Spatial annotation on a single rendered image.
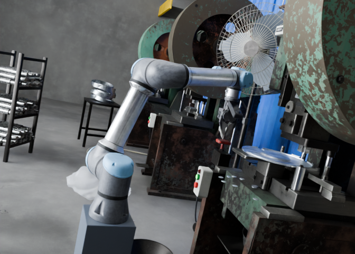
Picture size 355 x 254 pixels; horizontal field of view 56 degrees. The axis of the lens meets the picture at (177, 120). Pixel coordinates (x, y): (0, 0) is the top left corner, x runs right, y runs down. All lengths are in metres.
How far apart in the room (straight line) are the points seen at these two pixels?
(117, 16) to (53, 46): 1.54
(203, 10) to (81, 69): 5.43
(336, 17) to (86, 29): 7.14
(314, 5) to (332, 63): 0.16
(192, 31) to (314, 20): 1.77
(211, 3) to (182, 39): 0.35
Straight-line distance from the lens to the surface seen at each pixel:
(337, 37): 0.96
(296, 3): 1.04
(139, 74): 1.38
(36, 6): 8.00
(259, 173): 1.46
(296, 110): 1.48
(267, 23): 2.23
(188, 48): 2.64
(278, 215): 1.23
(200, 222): 1.69
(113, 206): 1.29
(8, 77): 3.25
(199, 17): 2.68
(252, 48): 2.18
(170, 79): 1.29
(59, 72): 7.87
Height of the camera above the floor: 1.01
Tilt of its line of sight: 7 degrees down
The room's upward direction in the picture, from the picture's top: 12 degrees clockwise
